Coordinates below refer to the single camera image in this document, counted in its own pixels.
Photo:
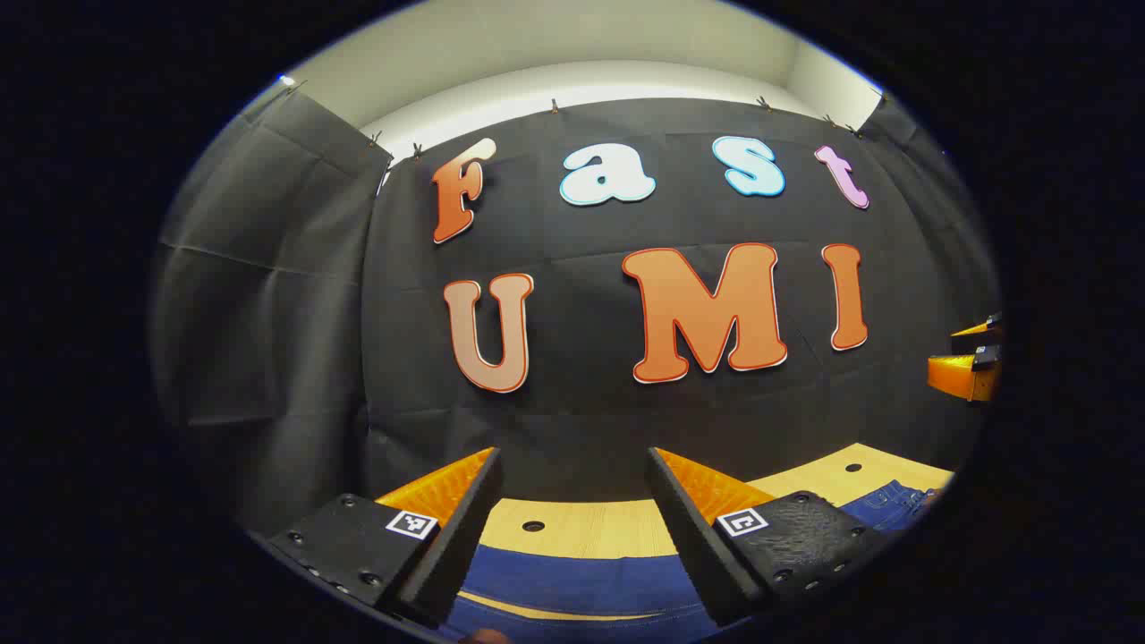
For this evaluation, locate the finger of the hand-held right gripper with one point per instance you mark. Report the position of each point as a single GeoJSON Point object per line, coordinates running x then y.
{"type": "Point", "coordinates": [973, 333]}
{"type": "Point", "coordinates": [957, 376]}

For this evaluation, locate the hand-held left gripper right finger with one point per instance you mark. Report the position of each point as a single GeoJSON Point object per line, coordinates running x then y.
{"type": "Point", "coordinates": [693, 537]}

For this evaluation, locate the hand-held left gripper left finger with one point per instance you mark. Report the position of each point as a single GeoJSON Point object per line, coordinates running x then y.
{"type": "Point", "coordinates": [461, 537]}

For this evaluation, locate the blue jeans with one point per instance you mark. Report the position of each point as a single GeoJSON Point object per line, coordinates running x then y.
{"type": "Point", "coordinates": [581, 581]}

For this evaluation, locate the black backdrop cloth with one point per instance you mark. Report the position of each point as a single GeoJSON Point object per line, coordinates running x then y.
{"type": "Point", "coordinates": [581, 420]}
{"type": "Point", "coordinates": [268, 313]}

